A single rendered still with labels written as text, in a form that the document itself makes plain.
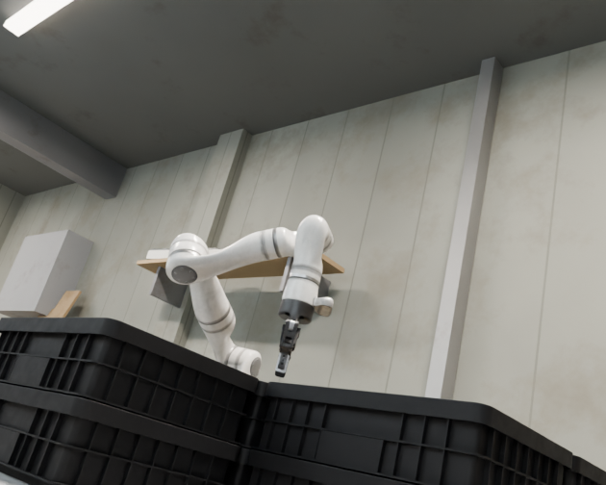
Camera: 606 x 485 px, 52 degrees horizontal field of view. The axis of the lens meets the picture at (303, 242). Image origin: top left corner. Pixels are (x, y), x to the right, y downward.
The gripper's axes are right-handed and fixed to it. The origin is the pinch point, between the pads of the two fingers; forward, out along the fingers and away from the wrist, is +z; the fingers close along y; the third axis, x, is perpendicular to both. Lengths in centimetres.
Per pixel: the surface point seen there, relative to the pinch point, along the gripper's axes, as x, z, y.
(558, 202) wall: 113, -144, -152
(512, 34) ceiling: 76, -244, -151
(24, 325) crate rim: -42, 9, 29
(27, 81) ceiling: -286, -244, -336
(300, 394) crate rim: 4.7, 9.0, 33.3
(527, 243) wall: 103, -121, -161
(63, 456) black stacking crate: -23, 26, 46
